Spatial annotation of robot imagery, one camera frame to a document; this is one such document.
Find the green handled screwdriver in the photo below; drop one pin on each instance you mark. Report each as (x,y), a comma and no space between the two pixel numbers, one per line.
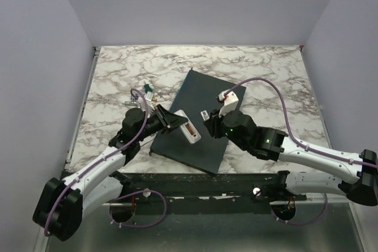
(147,88)

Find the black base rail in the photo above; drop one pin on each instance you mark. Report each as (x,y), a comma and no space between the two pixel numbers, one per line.
(149,193)

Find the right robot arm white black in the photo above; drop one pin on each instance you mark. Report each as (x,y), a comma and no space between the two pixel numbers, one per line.
(353,175)

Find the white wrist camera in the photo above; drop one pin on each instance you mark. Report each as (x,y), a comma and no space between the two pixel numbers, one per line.
(229,101)
(149,98)

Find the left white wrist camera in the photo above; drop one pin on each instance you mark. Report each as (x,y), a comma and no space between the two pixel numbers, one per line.
(149,98)

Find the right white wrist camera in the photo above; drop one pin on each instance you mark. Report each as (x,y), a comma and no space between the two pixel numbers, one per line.
(229,101)

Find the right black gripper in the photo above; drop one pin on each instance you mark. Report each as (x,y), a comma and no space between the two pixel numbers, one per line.
(212,124)

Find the white remote control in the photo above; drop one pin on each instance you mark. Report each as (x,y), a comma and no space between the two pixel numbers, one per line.
(188,129)

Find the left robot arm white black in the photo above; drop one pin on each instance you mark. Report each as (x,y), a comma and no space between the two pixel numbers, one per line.
(63,203)

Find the dark flat metal box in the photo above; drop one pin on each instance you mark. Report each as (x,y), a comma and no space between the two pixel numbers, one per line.
(197,93)

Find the chrome metal fitting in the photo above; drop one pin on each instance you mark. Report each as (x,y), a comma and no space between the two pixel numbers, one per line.
(133,102)

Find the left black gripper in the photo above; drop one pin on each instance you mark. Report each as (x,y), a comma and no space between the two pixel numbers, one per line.
(168,120)

